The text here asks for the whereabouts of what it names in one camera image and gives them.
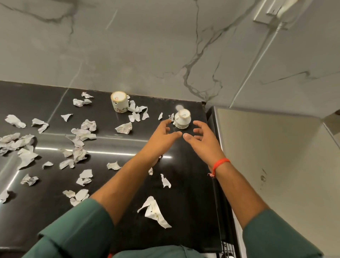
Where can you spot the person's right hand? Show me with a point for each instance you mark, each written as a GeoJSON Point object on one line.
{"type": "Point", "coordinates": [208, 148]}

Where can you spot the person's left hand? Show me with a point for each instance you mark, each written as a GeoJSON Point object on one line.
{"type": "Point", "coordinates": [159, 143]}

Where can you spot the white patterned ceramic jar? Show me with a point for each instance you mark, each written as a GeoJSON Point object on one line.
{"type": "Point", "coordinates": [182, 119]}

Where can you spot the white ceramic mug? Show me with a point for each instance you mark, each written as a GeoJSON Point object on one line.
{"type": "Point", "coordinates": [119, 103]}

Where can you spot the silver dishwasher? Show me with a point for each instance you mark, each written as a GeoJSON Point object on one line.
{"type": "Point", "coordinates": [279, 159]}

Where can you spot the white paper scraps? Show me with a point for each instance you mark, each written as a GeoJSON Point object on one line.
{"type": "Point", "coordinates": [16, 121]}

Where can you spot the person's right forearm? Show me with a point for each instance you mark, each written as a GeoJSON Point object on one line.
{"type": "Point", "coordinates": [239, 194]}

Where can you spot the person's left forearm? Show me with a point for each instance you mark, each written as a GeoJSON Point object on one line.
{"type": "Point", "coordinates": [122, 188]}

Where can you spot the orange thread wristband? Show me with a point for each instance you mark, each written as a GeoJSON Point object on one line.
{"type": "Point", "coordinates": [220, 162]}

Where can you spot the green shirt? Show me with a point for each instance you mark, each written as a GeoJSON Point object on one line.
{"type": "Point", "coordinates": [74, 231]}

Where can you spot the white socket with plug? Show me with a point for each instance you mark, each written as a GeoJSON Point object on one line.
{"type": "Point", "coordinates": [284, 10]}

